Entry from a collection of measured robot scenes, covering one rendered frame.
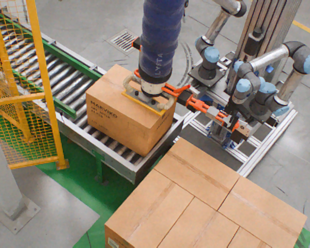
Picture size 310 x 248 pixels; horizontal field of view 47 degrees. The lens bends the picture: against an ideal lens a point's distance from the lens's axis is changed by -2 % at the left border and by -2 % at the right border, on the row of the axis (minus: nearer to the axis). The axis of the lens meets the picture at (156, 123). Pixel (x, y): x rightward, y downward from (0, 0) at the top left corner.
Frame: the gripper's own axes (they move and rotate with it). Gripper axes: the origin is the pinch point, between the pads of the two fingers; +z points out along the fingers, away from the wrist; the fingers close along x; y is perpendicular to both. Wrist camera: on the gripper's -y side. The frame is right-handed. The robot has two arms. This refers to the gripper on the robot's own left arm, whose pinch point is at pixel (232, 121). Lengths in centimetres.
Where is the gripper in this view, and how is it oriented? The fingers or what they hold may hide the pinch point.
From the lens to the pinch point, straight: 242.4
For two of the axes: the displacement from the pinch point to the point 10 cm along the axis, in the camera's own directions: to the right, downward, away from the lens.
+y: -8.4, -4.8, 2.6
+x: -5.4, 6.3, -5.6
